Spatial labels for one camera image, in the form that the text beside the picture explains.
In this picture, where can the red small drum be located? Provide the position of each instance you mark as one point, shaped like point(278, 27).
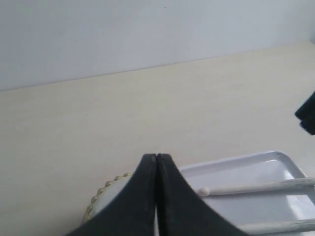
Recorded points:
point(105, 195)

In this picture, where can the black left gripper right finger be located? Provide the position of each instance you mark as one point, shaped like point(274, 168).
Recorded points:
point(180, 211)

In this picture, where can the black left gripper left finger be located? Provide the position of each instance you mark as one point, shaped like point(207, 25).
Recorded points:
point(132, 211)

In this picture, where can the white rectangular plastic tray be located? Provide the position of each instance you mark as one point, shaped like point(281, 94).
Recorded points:
point(254, 208)

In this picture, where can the white wooden drumstick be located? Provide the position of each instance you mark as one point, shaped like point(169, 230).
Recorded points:
point(290, 184)

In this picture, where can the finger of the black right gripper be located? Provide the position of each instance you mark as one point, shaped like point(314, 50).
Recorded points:
point(308, 125)
point(307, 108)

